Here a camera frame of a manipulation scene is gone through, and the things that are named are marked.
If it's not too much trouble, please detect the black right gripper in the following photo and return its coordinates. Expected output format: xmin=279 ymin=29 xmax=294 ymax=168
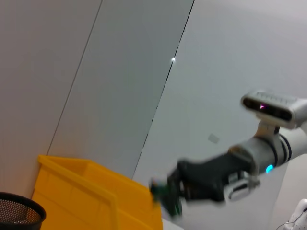
xmin=165 ymin=150 xmax=255 ymax=218

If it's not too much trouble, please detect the green plastic wrapper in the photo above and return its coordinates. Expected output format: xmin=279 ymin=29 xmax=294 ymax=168
xmin=150 ymin=178 xmax=169 ymax=206

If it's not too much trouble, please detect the black mesh pen holder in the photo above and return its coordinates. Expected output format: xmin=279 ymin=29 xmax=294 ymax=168
xmin=0 ymin=191 xmax=47 ymax=230

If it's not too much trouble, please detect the yellow plastic bin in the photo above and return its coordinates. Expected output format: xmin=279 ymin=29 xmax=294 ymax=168
xmin=31 ymin=154 xmax=164 ymax=230

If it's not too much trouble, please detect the white rounded background object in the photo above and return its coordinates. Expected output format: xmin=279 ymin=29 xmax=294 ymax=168
xmin=278 ymin=198 xmax=307 ymax=230

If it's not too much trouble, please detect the grey wall sticker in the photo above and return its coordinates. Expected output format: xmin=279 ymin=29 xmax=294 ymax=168
xmin=207 ymin=133 xmax=221 ymax=144

